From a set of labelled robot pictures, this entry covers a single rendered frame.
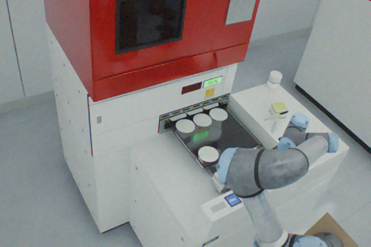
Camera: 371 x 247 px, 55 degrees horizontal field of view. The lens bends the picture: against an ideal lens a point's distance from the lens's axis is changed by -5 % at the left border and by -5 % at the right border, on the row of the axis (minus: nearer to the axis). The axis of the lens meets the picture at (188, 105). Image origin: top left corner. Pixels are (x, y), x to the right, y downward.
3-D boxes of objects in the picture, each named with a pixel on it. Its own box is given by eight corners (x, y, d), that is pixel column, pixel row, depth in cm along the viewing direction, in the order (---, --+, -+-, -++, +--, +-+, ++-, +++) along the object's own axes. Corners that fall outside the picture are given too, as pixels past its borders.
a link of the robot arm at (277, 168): (295, 155, 94) (338, 125, 134) (256, 153, 101) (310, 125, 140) (297, 198, 95) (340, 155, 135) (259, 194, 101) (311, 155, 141)
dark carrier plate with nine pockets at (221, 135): (168, 122, 197) (168, 121, 196) (220, 104, 213) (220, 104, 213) (204, 168, 176) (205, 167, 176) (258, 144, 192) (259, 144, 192)
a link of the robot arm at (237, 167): (295, 274, 126) (254, 169, 99) (257, 266, 134) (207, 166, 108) (304, 246, 133) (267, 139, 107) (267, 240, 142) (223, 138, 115)
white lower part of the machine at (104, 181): (64, 164, 277) (52, 79, 223) (158, 132, 315) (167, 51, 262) (101, 240, 235) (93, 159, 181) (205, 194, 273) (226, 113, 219)
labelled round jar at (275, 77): (264, 85, 221) (267, 71, 215) (272, 81, 224) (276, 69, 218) (271, 91, 217) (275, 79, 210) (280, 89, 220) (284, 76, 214)
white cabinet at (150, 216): (128, 228, 244) (129, 147, 191) (240, 177, 289) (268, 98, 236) (176, 312, 206) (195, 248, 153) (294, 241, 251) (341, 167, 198)
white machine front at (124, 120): (91, 155, 183) (87, 93, 157) (222, 110, 221) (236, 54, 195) (93, 159, 181) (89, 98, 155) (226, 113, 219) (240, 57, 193)
